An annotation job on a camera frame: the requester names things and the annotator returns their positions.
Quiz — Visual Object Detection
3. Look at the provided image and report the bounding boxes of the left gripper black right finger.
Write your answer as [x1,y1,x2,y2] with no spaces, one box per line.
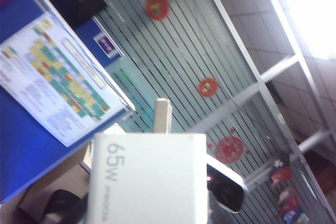
[209,191,234,224]

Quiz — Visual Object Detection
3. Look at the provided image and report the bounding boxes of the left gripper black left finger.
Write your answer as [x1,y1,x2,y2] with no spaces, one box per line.
[61,196,88,224]

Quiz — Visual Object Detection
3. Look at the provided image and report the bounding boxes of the white 65W charger block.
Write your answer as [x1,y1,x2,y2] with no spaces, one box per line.
[86,98,208,224]

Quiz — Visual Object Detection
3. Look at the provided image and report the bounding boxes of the white rimmed black object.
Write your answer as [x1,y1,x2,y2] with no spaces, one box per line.
[206,154,249,214]

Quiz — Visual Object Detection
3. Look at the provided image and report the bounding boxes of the large red round window decal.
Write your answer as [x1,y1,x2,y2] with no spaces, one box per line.
[214,135,245,165]

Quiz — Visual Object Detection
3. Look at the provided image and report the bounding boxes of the red blue paper decoration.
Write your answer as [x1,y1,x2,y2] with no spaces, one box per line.
[277,186,302,222]

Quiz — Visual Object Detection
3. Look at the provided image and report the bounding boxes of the blue cubicle partition panel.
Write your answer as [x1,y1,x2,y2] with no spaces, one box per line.
[76,18,125,67]
[0,0,136,205]

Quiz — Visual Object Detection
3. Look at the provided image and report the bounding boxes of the white colourful chart poster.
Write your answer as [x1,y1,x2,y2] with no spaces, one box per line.
[0,11,127,148]

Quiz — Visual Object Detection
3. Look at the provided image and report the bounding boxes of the small purple sign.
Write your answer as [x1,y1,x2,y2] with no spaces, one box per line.
[94,34,119,58]

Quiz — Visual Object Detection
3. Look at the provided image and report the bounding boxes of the black flat office monitor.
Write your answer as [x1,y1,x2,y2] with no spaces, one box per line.
[33,0,109,30]

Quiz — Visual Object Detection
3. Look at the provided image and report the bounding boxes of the bright ceiling light panel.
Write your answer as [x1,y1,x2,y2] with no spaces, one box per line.
[275,0,336,59]

